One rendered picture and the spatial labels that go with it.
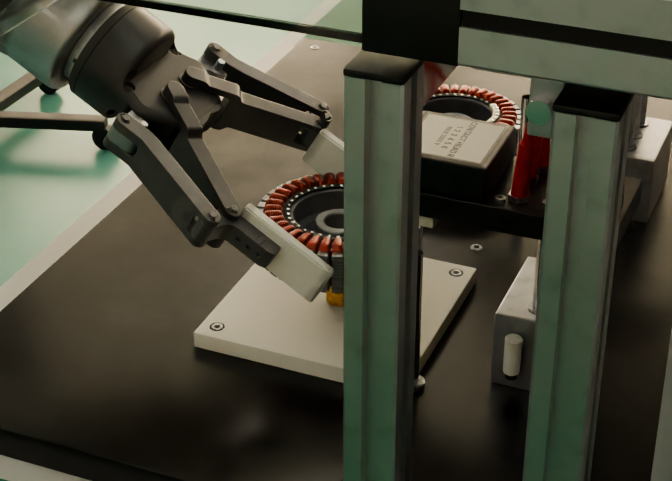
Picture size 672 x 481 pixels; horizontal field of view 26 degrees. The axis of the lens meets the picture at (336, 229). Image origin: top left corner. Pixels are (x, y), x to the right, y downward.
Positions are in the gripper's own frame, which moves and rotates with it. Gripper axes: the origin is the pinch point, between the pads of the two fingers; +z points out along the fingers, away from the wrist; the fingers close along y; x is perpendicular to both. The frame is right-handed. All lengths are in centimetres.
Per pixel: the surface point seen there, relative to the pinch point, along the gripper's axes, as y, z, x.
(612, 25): -21.7, 5.5, -33.5
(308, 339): -5.5, 3.2, 4.7
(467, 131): 1.1, 3.2, -11.4
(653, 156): 21.3, 15.2, -7.2
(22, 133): 142, -71, 139
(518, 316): -3.6, 12.7, -5.8
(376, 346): -19.7, 6.4, -10.4
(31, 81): 152, -77, 135
